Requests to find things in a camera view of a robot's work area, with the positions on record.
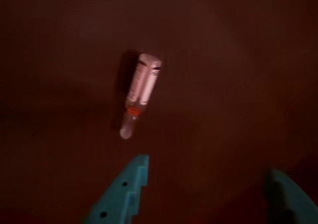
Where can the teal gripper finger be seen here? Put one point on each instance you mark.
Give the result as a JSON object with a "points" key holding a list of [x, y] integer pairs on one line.
{"points": [[116, 199], [295, 204]]}

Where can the dark grey table mat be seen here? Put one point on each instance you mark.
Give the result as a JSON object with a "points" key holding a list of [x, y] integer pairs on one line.
{"points": [[223, 85]]}

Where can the clear glass ampoule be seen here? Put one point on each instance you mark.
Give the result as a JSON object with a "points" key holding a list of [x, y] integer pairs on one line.
{"points": [[146, 85]]}

